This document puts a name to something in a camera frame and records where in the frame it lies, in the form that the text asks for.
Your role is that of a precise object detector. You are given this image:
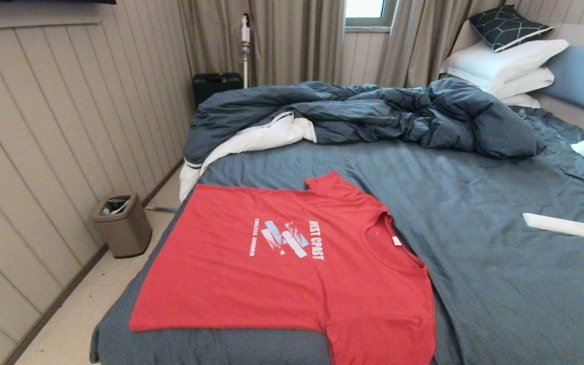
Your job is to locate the red printed t-shirt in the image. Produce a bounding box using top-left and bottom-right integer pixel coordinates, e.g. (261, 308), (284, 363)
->
(129, 170), (437, 365)

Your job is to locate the dark blue crumpled duvet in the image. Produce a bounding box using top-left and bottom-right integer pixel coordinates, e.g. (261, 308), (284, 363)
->
(179, 77), (547, 202)

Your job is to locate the black hard-shell suitcase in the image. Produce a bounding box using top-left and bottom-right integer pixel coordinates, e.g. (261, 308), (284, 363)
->
(193, 72), (244, 108)

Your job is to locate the wide beige curtain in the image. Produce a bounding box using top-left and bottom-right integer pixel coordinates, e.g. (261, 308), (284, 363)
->
(178, 0), (346, 88)

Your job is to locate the white stick vacuum cleaner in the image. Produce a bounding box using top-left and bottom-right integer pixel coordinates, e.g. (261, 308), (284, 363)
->
(240, 13), (251, 89)

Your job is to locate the brown square trash bin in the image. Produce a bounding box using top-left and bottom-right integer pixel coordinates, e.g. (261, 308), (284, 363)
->
(92, 192), (153, 259)

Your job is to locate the blue-grey bed sheet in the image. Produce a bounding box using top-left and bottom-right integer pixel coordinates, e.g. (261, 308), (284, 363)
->
(89, 106), (584, 365)

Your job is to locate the narrow beige curtain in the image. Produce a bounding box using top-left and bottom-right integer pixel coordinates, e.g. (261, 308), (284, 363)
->
(376, 0), (521, 88)

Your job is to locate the grey framed window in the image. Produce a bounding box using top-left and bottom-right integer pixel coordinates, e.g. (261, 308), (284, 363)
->
(345, 0), (398, 28)

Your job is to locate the flat white pillow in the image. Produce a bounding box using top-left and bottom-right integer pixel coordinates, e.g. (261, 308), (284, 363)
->
(500, 93), (541, 109)

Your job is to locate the large white pillow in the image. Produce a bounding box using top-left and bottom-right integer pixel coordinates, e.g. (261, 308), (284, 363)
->
(442, 39), (570, 92)

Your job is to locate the medium white pillow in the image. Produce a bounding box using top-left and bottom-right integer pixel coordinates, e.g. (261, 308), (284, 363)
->
(490, 67), (555, 100)

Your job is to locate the dark geometric patterned cushion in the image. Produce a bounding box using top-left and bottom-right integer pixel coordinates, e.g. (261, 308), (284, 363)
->
(468, 5), (554, 53)

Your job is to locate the white remote control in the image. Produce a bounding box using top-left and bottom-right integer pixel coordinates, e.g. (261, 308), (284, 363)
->
(522, 212), (584, 240)

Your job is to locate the dark wall television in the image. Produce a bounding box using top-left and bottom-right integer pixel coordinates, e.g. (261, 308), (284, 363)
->
(0, 0), (117, 5)

